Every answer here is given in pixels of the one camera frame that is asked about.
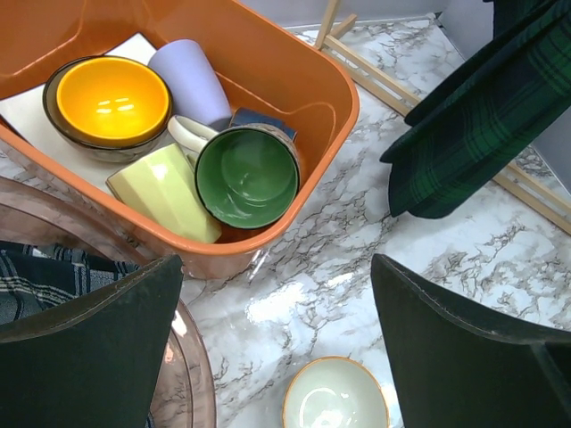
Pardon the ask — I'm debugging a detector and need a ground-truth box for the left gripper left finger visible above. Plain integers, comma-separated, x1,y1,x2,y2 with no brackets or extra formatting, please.
1,256,182,427

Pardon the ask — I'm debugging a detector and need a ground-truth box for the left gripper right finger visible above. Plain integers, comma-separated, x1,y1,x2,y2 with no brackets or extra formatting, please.
370,254,570,427

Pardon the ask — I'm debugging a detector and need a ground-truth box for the navy plaid skirt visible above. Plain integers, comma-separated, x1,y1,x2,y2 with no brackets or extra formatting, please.
1,241,139,324

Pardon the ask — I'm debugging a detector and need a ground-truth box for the dark green plaid skirt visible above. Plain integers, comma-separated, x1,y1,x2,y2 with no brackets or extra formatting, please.
380,0,570,219

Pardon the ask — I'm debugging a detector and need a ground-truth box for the small white ceramic bowl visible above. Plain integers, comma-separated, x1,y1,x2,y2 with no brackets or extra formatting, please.
281,356,390,428

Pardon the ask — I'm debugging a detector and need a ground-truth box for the wooden clothes rack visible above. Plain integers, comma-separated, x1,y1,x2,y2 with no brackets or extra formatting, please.
314,0,570,233

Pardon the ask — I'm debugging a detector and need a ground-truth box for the green cup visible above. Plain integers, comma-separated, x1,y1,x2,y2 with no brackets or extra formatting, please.
194,128,301,229

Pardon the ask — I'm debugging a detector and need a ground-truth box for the orange bowl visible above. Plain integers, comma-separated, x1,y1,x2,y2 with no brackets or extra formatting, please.
42,55,173,163

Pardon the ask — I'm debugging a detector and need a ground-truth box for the white paper sheet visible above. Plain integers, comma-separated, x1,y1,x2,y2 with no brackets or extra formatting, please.
0,31,157,197

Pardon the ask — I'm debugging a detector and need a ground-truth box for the lavender cup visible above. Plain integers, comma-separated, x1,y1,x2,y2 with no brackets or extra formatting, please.
148,39,232,131

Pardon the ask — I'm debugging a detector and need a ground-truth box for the orange plastic bin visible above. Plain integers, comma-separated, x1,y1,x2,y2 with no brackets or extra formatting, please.
1,1,360,279

